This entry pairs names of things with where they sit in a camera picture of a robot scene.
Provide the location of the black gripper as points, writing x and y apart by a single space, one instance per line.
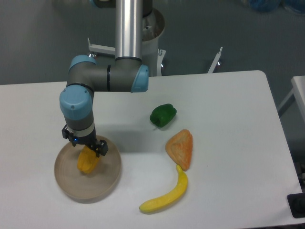
100 147

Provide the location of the yellow toy pepper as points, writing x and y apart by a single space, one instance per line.
87 160

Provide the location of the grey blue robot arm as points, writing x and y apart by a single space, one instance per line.
128 74

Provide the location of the beige round plate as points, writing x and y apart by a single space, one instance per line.
92 187

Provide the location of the green toy pepper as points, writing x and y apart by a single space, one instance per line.
162 115

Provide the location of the yellow toy banana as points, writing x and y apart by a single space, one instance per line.
164 201

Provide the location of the orange toy sandwich slice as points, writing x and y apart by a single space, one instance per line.
180 148

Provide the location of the black device at table edge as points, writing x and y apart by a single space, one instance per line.
297 205

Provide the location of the white side table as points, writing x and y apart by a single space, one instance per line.
292 115

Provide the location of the blue object top right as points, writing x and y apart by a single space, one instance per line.
293 6

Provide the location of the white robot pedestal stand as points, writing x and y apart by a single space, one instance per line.
152 55

